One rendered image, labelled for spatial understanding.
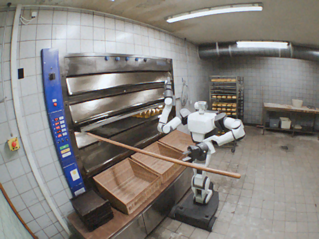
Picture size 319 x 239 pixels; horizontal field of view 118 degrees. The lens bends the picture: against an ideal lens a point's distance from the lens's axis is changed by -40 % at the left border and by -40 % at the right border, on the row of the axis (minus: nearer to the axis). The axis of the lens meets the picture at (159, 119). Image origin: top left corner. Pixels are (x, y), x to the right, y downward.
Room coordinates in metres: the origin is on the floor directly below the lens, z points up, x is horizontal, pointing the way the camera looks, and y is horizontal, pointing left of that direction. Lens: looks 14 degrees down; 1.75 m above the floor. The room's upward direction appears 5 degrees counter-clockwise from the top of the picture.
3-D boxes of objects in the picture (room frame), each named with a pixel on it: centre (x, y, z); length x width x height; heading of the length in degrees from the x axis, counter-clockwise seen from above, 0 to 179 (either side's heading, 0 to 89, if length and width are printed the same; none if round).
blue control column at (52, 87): (1.69, 1.64, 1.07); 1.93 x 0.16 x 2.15; 54
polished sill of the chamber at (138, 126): (2.01, 0.29, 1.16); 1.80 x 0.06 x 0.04; 144
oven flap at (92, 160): (2.00, 0.27, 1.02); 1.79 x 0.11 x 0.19; 144
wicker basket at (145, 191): (1.38, 0.39, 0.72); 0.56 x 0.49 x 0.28; 145
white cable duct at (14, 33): (0.86, 1.08, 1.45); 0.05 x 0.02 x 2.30; 144
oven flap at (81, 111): (2.00, 0.27, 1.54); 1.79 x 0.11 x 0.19; 144
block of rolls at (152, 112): (2.73, 0.29, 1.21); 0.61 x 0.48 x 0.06; 54
